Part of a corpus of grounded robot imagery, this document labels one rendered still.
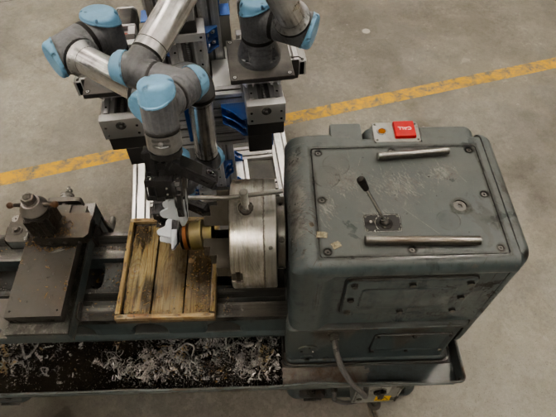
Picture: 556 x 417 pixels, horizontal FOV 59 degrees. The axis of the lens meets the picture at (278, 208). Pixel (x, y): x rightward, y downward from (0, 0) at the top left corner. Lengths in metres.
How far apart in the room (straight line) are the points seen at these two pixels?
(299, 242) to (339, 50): 2.69
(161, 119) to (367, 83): 2.63
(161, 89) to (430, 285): 0.82
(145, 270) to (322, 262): 0.67
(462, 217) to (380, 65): 2.48
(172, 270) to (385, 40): 2.77
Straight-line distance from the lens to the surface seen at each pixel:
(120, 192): 3.01
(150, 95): 1.01
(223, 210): 1.41
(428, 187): 1.38
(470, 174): 1.44
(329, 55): 3.74
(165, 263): 1.65
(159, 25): 1.21
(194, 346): 1.89
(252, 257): 1.30
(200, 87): 1.12
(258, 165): 2.72
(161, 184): 1.11
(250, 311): 1.57
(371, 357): 1.86
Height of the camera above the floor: 2.31
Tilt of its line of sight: 55 degrees down
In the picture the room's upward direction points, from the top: straight up
